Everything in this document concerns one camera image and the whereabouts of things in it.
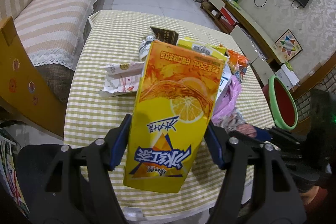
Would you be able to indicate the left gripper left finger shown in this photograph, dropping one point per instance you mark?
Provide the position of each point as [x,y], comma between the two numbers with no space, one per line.
[119,142]

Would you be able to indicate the striped beige sofa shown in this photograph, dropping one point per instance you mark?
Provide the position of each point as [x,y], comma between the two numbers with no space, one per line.
[53,34]

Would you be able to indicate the long tv cabinet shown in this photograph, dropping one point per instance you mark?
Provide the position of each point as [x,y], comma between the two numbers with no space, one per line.
[252,40]

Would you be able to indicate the crumpled pink white paper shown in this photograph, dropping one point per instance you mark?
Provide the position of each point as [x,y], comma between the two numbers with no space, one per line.
[236,122]

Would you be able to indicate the chinese checkers board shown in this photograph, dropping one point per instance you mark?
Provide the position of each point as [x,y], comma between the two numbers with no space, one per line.
[287,46]

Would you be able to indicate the orange snack bag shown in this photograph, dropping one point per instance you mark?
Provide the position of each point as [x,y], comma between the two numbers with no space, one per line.
[238,64]

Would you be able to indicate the dark brown wrapper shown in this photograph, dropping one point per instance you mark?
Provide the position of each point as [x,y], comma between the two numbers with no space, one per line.
[163,35]

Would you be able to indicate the checkered yellow tablecloth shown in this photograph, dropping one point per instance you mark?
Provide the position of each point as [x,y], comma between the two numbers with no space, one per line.
[115,37]

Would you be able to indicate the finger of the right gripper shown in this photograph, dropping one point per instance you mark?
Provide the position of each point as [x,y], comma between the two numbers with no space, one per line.
[262,134]

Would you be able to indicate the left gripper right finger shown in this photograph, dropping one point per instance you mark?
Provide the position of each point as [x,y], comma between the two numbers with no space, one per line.
[216,139]

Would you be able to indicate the pink plastic wrapper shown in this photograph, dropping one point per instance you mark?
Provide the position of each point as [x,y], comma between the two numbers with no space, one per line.
[226,102]

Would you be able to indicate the yellow cardboard box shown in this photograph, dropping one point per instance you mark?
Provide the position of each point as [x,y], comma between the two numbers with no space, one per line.
[24,93]

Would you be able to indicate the yellow flattened box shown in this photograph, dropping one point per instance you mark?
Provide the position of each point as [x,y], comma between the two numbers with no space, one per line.
[202,48]

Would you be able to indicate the green red trash bin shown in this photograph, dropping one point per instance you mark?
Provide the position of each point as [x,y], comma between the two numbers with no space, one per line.
[281,104]

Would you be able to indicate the flattened white pink carton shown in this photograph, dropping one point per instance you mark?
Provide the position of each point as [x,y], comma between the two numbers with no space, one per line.
[121,79]

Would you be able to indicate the red books stack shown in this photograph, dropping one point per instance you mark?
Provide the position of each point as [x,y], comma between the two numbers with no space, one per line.
[228,17]

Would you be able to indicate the yellow iced tea carton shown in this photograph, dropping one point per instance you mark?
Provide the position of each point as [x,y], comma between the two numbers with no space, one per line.
[174,104]

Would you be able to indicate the white milk carton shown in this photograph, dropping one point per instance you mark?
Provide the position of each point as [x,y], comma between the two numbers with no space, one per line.
[225,81]

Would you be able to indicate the white shoe box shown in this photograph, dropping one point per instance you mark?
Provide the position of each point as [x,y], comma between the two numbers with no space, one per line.
[287,77]

